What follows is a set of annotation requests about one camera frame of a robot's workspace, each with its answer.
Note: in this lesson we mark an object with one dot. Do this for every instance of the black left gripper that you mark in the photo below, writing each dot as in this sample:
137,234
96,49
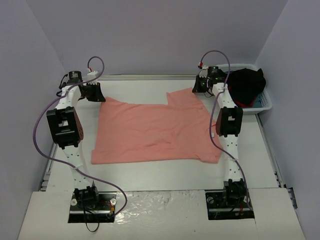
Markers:
94,92

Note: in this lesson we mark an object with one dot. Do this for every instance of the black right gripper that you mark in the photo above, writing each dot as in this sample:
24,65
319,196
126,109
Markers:
200,85

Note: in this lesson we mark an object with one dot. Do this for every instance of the pink t shirt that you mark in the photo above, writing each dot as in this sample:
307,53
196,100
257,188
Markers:
133,133

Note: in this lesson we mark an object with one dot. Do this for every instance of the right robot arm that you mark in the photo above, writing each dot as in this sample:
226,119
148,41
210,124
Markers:
227,128

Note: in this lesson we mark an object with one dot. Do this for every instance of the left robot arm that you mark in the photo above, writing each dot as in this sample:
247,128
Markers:
67,132

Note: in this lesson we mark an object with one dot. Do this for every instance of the black and red clothes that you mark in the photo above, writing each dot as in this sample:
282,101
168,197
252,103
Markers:
245,85

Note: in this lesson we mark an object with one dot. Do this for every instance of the white plastic basket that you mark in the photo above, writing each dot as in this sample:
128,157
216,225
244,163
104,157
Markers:
261,103

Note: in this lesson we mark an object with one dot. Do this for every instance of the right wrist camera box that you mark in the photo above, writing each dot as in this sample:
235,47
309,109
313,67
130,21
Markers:
203,73

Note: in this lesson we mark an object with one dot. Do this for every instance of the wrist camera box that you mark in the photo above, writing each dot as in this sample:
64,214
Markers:
92,77
203,73

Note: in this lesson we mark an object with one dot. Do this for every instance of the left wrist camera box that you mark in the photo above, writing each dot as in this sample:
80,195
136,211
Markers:
92,77

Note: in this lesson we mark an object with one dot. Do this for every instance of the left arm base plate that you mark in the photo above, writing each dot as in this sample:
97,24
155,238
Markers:
101,212

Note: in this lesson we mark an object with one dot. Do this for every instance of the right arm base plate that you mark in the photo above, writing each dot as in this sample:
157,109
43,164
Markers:
220,208

